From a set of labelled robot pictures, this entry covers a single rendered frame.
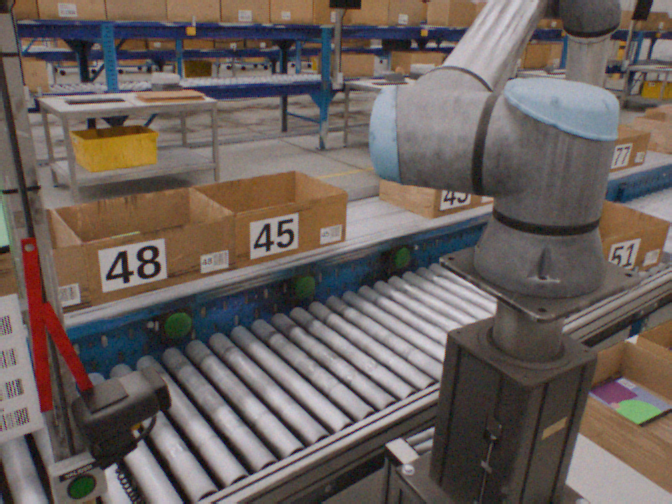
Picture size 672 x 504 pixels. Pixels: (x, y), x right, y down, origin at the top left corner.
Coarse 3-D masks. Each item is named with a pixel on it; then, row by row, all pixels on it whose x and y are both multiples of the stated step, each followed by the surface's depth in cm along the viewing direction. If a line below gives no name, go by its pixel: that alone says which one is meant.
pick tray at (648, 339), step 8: (656, 328) 146; (664, 328) 148; (640, 336) 141; (648, 336) 145; (656, 336) 147; (664, 336) 150; (640, 344) 141; (648, 344) 139; (656, 344) 138; (664, 344) 152; (656, 352) 138; (664, 352) 136
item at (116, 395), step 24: (120, 384) 77; (144, 384) 77; (72, 408) 75; (96, 408) 73; (120, 408) 74; (144, 408) 76; (168, 408) 79; (96, 432) 73; (120, 432) 76; (120, 456) 78
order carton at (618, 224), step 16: (608, 208) 220; (624, 208) 215; (608, 224) 222; (624, 224) 216; (640, 224) 210; (656, 224) 205; (608, 240) 183; (624, 240) 188; (640, 240) 193; (656, 240) 199; (608, 256) 187; (640, 256) 197
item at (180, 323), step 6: (180, 312) 144; (168, 318) 143; (174, 318) 143; (180, 318) 144; (186, 318) 145; (168, 324) 143; (174, 324) 143; (180, 324) 144; (186, 324) 146; (168, 330) 143; (174, 330) 144; (180, 330) 145; (186, 330) 146; (174, 336) 145; (180, 336) 146
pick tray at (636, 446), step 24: (600, 360) 135; (624, 360) 140; (648, 360) 135; (648, 384) 136; (600, 408) 116; (600, 432) 117; (624, 432) 113; (648, 432) 108; (624, 456) 114; (648, 456) 109
